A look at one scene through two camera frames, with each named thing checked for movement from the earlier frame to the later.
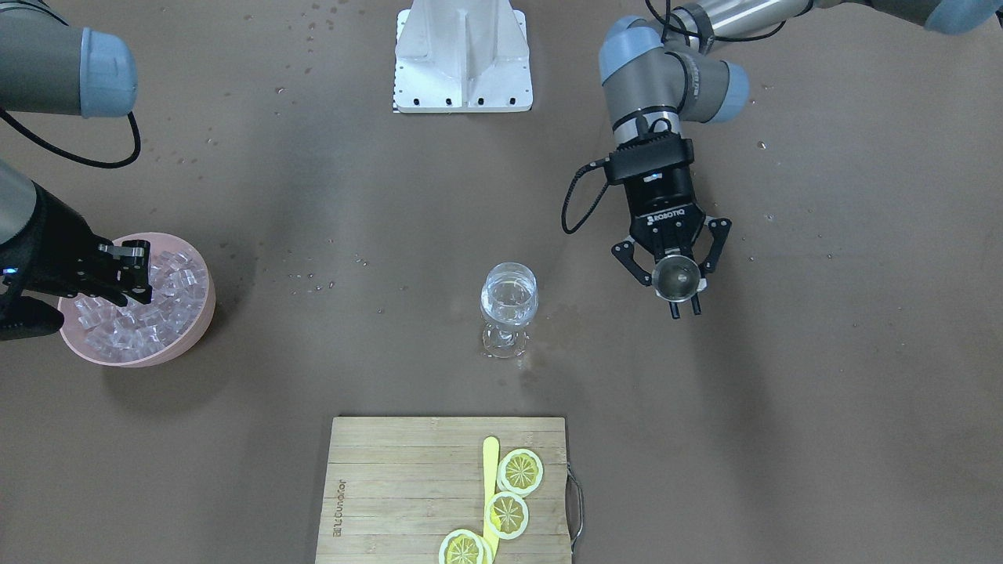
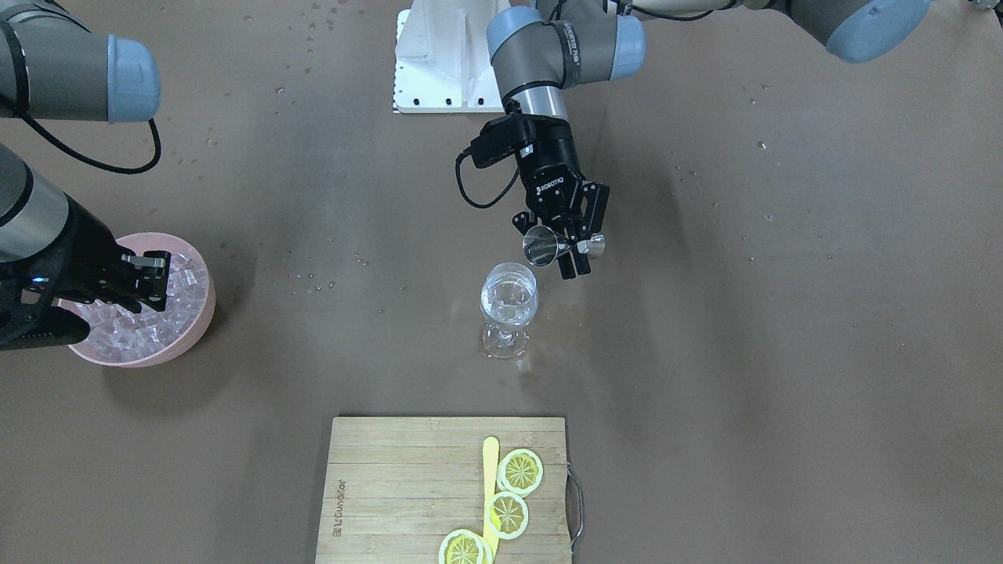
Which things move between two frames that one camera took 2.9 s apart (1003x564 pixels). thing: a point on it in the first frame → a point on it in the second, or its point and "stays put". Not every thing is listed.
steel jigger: x=675 y=278 → x=541 y=246
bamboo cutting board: x=392 y=487 stays put
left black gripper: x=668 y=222 → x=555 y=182
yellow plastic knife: x=490 y=486 stays put
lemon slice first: x=519 y=471 stays put
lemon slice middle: x=507 y=515 stays put
